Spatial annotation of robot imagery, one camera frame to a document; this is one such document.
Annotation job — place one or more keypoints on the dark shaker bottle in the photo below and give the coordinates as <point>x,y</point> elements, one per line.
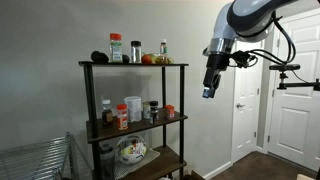
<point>107,163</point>

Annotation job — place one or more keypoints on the red tomato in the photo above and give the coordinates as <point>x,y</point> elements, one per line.
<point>146,59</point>

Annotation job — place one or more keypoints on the black lid spice grinder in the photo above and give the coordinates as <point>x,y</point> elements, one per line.
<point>154,111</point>

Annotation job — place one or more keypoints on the dark wood metal shelf unit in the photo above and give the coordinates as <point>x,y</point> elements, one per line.
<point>140,126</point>

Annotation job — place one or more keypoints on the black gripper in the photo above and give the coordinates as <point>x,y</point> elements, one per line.
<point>216,66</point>

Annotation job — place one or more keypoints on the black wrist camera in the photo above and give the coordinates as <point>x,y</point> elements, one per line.
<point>241,58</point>

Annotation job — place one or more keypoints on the glass jar black lid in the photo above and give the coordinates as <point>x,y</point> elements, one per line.
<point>136,53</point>

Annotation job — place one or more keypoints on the large dark avocado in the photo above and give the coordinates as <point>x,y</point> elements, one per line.
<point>99,57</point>

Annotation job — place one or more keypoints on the red food box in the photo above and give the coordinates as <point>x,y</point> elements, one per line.
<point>170,112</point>

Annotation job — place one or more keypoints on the grey woven mat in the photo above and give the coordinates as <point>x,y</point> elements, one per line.
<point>133,168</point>

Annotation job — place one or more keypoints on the jar with white picture label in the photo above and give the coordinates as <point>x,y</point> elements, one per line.
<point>146,111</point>

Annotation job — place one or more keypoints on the white panel door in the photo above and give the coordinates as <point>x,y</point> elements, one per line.
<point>296,116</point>
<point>246,133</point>

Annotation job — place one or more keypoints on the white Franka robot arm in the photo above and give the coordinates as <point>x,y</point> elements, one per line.
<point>223,23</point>

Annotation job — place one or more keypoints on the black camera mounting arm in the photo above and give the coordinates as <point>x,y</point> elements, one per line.
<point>300,85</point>

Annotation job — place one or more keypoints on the black external camera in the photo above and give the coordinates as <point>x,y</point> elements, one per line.
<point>285,67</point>

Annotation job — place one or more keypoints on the small white cap dark bottle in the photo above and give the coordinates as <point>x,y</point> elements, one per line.
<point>107,115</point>

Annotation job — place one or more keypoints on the white plastic tub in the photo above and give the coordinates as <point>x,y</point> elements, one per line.
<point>133,108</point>

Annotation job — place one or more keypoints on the tan cardboard box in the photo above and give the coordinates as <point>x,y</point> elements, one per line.
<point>305,177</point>

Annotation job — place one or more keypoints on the small dark avocado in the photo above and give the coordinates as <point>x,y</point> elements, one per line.
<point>125,59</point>

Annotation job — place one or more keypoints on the red cap green label bottle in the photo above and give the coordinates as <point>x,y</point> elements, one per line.
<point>116,50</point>

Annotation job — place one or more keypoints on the clear brown spice bottle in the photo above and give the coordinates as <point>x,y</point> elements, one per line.
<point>163,46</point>

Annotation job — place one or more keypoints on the red cap orange label bottle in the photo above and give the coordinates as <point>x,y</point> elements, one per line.
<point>122,120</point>

